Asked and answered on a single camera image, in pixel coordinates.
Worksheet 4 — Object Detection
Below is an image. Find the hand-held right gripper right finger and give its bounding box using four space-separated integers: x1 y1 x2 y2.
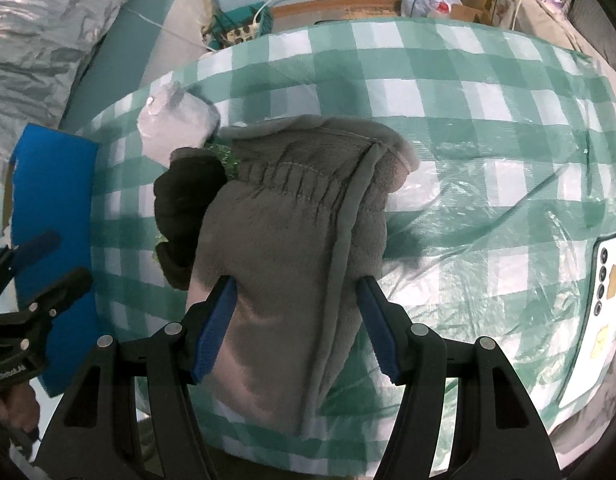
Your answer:
357 275 559 480

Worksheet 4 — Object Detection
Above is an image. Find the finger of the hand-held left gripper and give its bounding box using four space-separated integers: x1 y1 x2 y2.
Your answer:
12 267 93 350
0 231 62 302

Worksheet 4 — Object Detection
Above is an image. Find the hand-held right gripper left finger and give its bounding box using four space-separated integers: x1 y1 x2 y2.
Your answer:
38 276 239 480

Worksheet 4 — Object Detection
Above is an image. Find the blue cardboard box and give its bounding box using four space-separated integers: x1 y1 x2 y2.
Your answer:
2 124 106 398

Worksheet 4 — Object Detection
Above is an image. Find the taupe plush cloth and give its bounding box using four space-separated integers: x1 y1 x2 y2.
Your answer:
185 114 421 438

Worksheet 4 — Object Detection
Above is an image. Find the person's left hand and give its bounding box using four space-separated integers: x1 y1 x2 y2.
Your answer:
0 387 41 461

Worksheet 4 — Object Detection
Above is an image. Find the dark plush cloth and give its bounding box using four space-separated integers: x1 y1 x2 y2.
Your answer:
152 147 229 291

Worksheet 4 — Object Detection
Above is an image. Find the green sparkly scrubber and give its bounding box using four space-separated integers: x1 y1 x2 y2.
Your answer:
205 141 241 181

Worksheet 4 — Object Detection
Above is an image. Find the light grey sock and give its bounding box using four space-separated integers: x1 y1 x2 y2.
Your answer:
136 81 221 162

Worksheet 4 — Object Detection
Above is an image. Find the silver foil curtain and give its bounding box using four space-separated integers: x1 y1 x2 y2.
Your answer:
0 0 153 181

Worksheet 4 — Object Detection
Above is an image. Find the white smartphone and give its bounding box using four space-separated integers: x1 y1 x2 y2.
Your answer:
560 232 616 408

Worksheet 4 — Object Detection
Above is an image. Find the green checked mat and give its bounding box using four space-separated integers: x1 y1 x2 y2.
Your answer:
88 16 616 461

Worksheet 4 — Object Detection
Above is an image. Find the white power strip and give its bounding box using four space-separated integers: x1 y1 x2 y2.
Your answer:
223 21 269 47

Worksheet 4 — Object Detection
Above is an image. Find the teal plastic basket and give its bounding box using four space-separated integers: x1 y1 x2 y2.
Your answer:
208 5 275 52

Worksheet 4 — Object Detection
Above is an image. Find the small brown cardboard box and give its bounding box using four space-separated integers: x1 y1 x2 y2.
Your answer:
453 4 495 24

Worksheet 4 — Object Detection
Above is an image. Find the beige bed sheet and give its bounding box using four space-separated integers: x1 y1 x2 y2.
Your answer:
493 0 609 77

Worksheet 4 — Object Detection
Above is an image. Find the grey duvet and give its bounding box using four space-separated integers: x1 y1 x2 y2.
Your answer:
558 0 616 82

